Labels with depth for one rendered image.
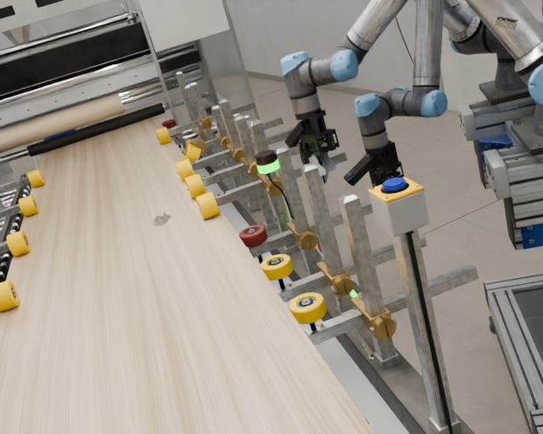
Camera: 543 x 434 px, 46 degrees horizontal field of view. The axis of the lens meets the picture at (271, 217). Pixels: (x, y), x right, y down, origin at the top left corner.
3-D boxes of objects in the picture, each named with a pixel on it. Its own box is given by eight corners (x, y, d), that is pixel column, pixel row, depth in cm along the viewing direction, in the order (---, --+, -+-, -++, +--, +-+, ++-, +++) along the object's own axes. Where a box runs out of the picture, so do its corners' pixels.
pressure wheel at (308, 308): (308, 331, 153) (296, 289, 149) (339, 332, 149) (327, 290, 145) (295, 351, 147) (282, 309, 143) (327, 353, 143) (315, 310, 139)
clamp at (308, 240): (304, 232, 200) (301, 217, 198) (319, 246, 188) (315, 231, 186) (288, 238, 199) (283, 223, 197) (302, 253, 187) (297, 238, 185)
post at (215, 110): (248, 205, 292) (217, 103, 274) (250, 207, 289) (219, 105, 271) (241, 207, 291) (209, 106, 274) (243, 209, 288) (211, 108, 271)
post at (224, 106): (259, 208, 267) (225, 97, 249) (261, 210, 264) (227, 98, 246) (251, 211, 266) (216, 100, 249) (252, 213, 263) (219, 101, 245)
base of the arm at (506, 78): (538, 72, 212) (534, 42, 209) (551, 83, 199) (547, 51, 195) (490, 83, 216) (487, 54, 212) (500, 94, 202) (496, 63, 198)
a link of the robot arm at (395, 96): (426, 109, 192) (401, 122, 187) (397, 108, 201) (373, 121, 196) (421, 83, 189) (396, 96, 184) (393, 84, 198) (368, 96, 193)
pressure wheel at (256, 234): (270, 253, 198) (260, 220, 194) (277, 263, 191) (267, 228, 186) (246, 263, 197) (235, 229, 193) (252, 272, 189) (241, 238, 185)
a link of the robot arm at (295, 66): (303, 53, 162) (273, 61, 166) (314, 96, 166) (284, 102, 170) (314, 47, 168) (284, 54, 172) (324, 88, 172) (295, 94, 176)
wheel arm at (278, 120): (281, 122, 289) (279, 116, 287) (283, 123, 286) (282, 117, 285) (204, 148, 283) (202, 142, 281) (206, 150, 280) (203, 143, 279)
